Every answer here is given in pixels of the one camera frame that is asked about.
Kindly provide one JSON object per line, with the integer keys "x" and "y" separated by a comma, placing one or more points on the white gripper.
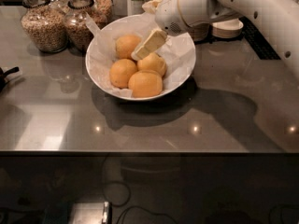
{"x": 168, "y": 15}

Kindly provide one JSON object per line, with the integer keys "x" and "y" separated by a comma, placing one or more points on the orange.
{"x": 121, "y": 71}
{"x": 153, "y": 62}
{"x": 145, "y": 83}
{"x": 125, "y": 45}

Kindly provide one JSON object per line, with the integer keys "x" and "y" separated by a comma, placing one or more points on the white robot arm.
{"x": 276, "y": 20}

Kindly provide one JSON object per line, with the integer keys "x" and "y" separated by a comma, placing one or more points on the white bowl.
{"x": 183, "y": 62}

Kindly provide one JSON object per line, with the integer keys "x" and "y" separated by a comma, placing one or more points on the left stack of bowls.
{"x": 199, "y": 32}

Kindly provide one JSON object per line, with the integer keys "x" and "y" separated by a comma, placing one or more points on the stack of bowls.
{"x": 199, "y": 32}
{"x": 227, "y": 29}

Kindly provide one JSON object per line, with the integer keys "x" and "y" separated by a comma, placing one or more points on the back glass cereal jar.
{"x": 105, "y": 7}

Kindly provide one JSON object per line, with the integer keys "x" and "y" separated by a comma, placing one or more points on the glass cereal jar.
{"x": 105, "y": 7}
{"x": 75, "y": 22}
{"x": 44, "y": 25}

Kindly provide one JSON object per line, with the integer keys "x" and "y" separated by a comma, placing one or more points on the middle glass cereal jar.
{"x": 75, "y": 22}

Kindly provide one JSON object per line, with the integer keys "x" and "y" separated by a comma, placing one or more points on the right stack of bowls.
{"x": 227, "y": 29}

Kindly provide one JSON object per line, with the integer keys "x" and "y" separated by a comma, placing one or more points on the left glass cereal jar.
{"x": 44, "y": 25}

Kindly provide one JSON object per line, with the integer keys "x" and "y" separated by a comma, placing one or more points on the black handle at left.
{"x": 5, "y": 74}

